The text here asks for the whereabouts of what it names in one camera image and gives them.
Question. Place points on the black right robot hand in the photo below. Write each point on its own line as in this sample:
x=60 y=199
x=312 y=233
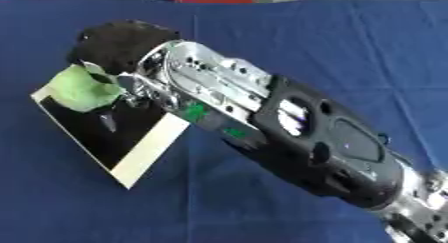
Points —
x=116 y=43

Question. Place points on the light green soft toy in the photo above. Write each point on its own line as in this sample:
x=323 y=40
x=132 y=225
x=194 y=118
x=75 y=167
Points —
x=81 y=88

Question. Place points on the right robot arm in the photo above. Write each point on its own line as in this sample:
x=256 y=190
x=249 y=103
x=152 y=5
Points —
x=280 y=120

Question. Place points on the black box with white inside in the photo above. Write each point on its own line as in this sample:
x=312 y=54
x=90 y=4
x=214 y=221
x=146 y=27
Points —
x=111 y=133

